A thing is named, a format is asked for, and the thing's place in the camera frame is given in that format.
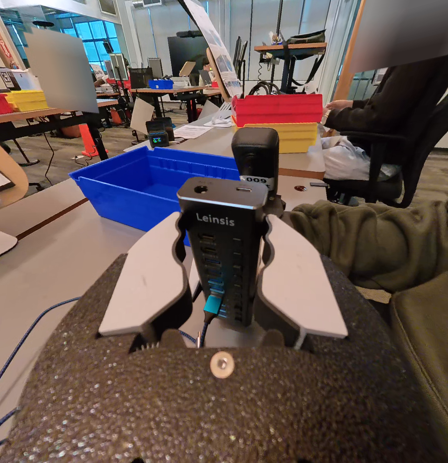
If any yellow plastic bin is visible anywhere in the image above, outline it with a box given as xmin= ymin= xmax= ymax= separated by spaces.
xmin=232 ymin=116 xmax=319 ymax=155

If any white paper sheet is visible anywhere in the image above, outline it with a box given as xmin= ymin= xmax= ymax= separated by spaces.
xmin=172 ymin=124 xmax=214 ymax=140

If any wooden table with black legs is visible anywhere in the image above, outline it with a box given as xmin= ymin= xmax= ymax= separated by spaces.
xmin=0 ymin=98 xmax=120 ymax=163

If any long wooden table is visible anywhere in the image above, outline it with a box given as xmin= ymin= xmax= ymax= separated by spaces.
xmin=131 ymin=84 xmax=225 ymax=124

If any orange traffic cone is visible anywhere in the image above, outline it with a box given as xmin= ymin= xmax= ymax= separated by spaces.
xmin=78 ymin=123 xmax=109 ymax=157

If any person's right forearm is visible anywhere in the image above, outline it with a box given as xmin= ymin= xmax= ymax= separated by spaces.
xmin=288 ymin=198 xmax=448 ymax=294

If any large blue plastic bin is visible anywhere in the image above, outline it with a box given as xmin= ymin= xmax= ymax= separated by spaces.
xmin=68 ymin=146 xmax=243 ymax=247

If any red plastic bin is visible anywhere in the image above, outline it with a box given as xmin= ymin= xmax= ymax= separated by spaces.
xmin=231 ymin=93 xmax=324 ymax=128

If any black office chair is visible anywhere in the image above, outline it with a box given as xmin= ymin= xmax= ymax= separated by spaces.
xmin=323 ymin=87 xmax=448 ymax=209

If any black monitor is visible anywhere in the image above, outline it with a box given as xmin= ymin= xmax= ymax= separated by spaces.
xmin=167 ymin=35 xmax=211 ymax=77

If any blue braided multi-head cable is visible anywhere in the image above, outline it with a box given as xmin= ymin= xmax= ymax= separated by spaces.
xmin=0 ymin=294 xmax=225 ymax=450

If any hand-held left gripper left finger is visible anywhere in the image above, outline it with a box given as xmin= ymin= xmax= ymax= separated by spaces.
xmin=98 ymin=211 xmax=194 ymax=338

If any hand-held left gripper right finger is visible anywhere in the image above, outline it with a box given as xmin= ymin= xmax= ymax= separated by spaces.
xmin=255 ymin=213 xmax=350 ymax=350

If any wooden stand with poster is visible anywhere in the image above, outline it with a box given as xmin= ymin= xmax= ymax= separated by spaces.
xmin=178 ymin=0 xmax=243 ymax=105

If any white folded card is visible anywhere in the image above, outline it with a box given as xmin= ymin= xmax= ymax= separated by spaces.
xmin=129 ymin=98 xmax=156 ymax=135

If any grey desk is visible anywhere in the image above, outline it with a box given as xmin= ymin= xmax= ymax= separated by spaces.
xmin=0 ymin=109 xmax=327 ymax=463

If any stack of yellow bins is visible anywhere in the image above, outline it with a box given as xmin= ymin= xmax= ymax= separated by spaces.
xmin=2 ymin=90 xmax=49 ymax=113

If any black charger with green display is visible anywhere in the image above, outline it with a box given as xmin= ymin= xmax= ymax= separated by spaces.
xmin=145 ymin=117 xmax=176 ymax=149

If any white plastic bag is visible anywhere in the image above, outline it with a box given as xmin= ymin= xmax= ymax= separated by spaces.
xmin=319 ymin=135 xmax=373 ymax=181

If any wooden standing desk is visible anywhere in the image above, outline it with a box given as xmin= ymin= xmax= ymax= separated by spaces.
xmin=254 ymin=42 xmax=328 ymax=95

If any curved wooden stand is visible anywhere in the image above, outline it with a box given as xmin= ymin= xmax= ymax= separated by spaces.
xmin=0 ymin=137 xmax=30 ymax=212

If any green bag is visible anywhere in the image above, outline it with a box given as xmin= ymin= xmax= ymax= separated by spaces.
xmin=285 ymin=29 xmax=327 ymax=45

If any black multi-port USB hub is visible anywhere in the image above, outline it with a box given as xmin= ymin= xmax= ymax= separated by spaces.
xmin=177 ymin=177 xmax=270 ymax=327

